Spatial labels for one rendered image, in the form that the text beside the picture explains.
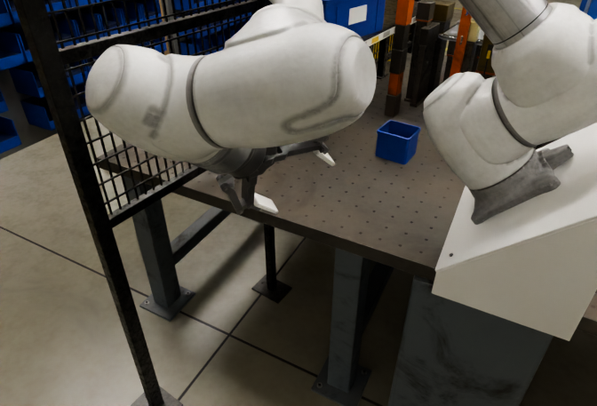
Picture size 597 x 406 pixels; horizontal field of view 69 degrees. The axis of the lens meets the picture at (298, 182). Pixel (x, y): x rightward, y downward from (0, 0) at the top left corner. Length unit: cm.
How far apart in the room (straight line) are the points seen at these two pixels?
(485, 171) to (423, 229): 27
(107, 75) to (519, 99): 66
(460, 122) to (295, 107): 57
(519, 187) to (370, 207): 39
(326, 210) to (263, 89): 79
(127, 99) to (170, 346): 142
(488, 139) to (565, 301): 32
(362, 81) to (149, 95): 21
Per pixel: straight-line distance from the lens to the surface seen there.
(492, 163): 94
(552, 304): 94
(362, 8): 143
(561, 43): 82
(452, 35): 163
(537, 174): 99
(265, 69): 40
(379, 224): 113
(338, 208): 117
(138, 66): 46
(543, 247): 86
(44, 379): 187
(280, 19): 44
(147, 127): 47
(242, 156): 58
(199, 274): 202
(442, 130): 93
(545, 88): 84
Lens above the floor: 139
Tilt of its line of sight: 33 degrees down
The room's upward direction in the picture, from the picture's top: straight up
